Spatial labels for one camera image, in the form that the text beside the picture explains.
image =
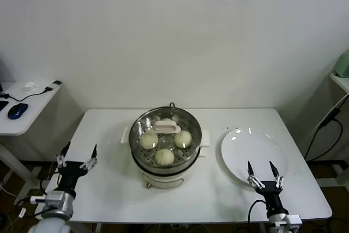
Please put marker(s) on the round glass pot lid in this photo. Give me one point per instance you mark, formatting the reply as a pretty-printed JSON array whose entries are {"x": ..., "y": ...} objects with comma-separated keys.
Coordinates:
[{"x": 166, "y": 126}]

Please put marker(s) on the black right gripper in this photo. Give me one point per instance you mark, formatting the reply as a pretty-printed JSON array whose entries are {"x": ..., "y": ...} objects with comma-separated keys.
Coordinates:
[{"x": 271, "y": 194}]

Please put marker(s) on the small white crumpled object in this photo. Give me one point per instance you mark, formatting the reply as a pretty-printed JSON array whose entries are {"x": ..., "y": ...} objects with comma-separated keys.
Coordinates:
[{"x": 29, "y": 85}]

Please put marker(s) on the cream electric cooker base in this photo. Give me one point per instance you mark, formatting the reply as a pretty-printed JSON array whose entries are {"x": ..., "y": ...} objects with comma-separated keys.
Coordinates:
[{"x": 163, "y": 181}]

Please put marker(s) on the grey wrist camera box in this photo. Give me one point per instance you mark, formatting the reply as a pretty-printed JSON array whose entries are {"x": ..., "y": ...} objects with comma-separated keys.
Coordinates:
[
  {"x": 54, "y": 197},
  {"x": 293, "y": 220}
]

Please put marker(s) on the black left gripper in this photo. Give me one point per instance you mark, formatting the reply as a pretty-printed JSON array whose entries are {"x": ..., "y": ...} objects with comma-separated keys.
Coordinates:
[{"x": 71, "y": 174}]

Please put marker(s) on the pale green appliance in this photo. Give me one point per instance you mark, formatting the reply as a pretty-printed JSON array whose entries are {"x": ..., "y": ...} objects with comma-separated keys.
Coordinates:
[{"x": 342, "y": 65}]

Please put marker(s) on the white side shelf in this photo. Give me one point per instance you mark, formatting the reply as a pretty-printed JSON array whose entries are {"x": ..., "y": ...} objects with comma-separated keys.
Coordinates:
[{"x": 340, "y": 83}]

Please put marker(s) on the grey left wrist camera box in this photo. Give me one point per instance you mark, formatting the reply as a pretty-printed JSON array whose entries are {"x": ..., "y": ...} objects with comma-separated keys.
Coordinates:
[{"x": 54, "y": 197}]

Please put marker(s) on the stainless steel steamer basket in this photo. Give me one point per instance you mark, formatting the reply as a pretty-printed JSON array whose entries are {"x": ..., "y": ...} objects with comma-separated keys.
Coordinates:
[{"x": 163, "y": 168}]

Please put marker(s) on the white steamed baozi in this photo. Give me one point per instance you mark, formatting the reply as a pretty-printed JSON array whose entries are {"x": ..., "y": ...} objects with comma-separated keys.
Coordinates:
[
  {"x": 182, "y": 138},
  {"x": 164, "y": 157},
  {"x": 148, "y": 140}
]

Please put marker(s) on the white round plate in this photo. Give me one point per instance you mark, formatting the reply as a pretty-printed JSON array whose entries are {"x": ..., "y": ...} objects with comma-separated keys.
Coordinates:
[{"x": 253, "y": 151}]

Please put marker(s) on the blue computer mouse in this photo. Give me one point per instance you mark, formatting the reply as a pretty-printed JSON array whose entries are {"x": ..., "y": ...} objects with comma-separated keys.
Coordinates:
[{"x": 17, "y": 110}]

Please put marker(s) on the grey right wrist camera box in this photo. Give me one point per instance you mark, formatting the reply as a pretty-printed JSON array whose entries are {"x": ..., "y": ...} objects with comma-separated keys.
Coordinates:
[{"x": 293, "y": 220}]

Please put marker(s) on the black keyboard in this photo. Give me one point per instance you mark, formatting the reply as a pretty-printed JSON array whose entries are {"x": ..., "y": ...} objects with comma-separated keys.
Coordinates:
[{"x": 3, "y": 105}]

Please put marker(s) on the white side desk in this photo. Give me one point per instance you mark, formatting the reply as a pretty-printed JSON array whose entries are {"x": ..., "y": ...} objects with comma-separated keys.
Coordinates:
[{"x": 24, "y": 125}]

